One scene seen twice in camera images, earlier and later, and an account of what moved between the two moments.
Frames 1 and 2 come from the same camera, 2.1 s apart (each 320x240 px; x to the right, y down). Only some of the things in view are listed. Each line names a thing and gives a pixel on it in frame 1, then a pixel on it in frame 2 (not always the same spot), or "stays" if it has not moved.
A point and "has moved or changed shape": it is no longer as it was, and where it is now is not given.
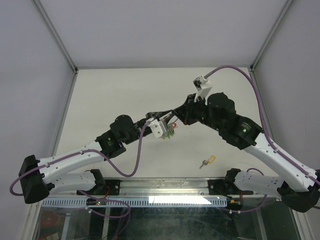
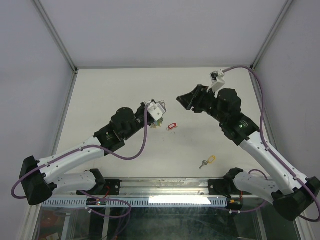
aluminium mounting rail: (155, 187) stays
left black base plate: (113, 185) stays
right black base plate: (222, 187) stays
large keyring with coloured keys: (170, 131) has moved or changed shape
